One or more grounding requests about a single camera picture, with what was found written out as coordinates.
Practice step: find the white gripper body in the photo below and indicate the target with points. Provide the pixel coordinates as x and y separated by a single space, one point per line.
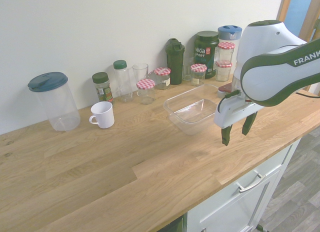
230 114

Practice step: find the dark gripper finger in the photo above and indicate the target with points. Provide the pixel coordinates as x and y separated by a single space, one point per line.
226 135
248 124

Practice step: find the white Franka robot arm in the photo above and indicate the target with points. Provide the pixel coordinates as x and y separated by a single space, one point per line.
262 72

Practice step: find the clear rectangular plastic container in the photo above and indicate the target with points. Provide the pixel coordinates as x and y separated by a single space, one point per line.
192 117

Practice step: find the red and grey lid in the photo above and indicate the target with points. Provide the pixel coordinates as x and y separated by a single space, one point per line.
223 92

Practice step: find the short clear drinking glass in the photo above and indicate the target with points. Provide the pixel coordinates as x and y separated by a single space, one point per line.
187 69

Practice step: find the dark green Vega Sport tub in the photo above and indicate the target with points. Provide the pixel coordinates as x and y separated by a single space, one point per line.
205 57

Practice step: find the white kitchen cabinet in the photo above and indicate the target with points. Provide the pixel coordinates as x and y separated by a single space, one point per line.
240 207

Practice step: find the dark green shaker bottle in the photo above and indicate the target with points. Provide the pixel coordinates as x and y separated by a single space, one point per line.
174 62

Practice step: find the clear pitcher with blue lid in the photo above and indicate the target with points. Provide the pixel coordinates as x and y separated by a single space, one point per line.
229 33

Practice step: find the tall clear drinking glass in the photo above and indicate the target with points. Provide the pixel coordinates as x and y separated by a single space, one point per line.
140 72

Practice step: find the clear bottle with green lid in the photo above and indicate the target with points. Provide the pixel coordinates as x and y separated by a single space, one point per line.
122 82

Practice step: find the white plastic mug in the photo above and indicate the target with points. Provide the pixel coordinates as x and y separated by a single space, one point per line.
103 115

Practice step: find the labelled spice jar green lid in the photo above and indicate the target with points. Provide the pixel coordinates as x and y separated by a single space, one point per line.
103 89

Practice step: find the clear canister with teal lid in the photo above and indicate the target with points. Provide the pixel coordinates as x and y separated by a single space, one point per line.
60 104

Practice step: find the wooden door frame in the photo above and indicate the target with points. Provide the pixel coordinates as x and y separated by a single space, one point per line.
282 7

